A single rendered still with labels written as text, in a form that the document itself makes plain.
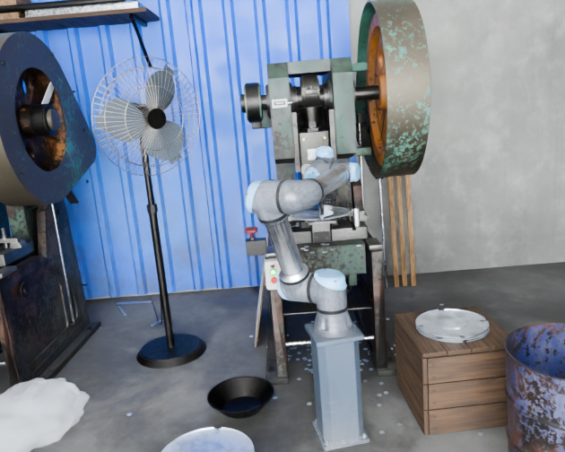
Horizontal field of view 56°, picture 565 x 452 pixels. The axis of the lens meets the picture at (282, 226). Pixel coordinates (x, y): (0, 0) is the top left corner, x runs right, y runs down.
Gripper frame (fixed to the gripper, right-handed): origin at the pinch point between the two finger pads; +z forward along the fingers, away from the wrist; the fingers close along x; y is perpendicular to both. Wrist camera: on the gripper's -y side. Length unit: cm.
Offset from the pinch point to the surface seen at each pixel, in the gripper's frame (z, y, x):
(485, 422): 47, 54, -80
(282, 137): -26.6, -14.0, 29.1
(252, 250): 13.4, -32.5, -3.1
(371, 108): -18, 37, 69
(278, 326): 45, -24, -23
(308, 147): -19.5, -1.4, 30.3
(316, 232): 12.5, -1.7, 4.9
